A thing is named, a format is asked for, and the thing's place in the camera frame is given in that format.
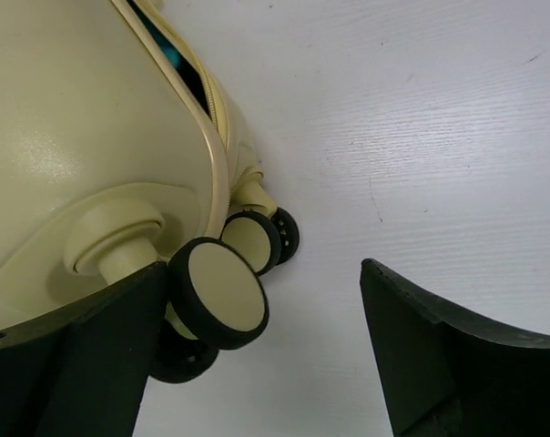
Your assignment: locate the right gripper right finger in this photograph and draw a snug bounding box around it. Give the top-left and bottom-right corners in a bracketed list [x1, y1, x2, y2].
[360, 259, 550, 436]

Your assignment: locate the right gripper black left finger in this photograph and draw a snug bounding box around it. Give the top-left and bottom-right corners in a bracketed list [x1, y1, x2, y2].
[0, 262, 168, 436]

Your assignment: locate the yellow suitcase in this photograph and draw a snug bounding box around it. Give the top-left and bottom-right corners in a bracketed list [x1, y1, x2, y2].
[0, 1, 300, 383]

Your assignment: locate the teal cloth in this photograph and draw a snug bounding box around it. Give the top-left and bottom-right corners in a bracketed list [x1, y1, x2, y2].
[129, 1, 182, 69]

